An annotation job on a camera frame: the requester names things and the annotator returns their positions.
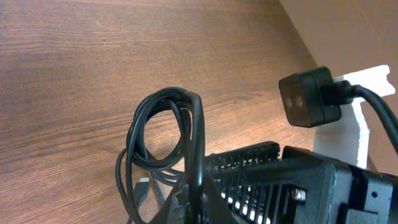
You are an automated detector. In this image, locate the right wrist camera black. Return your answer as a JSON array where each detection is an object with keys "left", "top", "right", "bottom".
[{"left": 279, "top": 67, "right": 341, "bottom": 128}]

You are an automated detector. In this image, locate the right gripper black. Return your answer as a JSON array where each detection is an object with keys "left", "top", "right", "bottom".
[{"left": 211, "top": 146, "right": 397, "bottom": 224}]

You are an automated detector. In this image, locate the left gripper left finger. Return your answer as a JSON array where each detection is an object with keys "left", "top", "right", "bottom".
[{"left": 149, "top": 177, "right": 193, "bottom": 224}]

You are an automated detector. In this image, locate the black cable bundle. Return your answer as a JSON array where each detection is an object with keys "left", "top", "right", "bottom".
[{"left": 114, "top": 86, "right": 206, "bottom": 224}]

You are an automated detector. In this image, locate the right camera mount white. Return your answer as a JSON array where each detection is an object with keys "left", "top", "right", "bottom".
[{"left": 313, "top": 65, "right": 396, "bottom": 169}]

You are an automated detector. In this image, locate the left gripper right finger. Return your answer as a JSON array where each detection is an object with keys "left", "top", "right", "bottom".
[{"left": 202, "top": 174, "right": 248, "bottom": 224}]

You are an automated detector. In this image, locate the right camera black cable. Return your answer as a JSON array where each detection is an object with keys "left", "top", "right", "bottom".
[{"left": 323, "top": 80, "right": 398, "bottom": 156}]

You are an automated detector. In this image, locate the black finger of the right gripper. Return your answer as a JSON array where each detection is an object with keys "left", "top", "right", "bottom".
[{"left": 203, "top": 141, "right": 280, "bottom": 174}]

